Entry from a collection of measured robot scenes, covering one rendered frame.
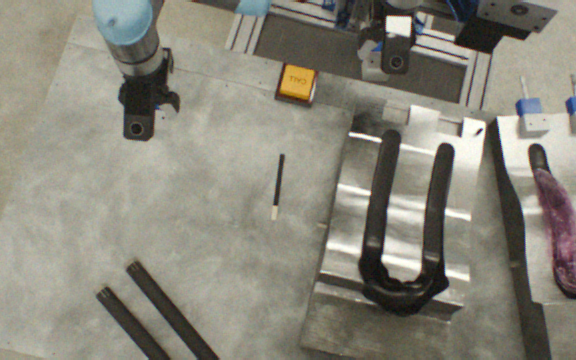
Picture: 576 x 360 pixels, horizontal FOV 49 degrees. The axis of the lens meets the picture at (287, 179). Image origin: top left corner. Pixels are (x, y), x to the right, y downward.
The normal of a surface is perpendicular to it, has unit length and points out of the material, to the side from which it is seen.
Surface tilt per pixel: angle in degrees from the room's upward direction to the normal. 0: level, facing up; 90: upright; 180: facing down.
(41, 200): 0
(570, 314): 0
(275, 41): 0
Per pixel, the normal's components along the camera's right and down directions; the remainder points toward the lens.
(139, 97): -0.04, 0.26
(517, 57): 0.05, -0.28
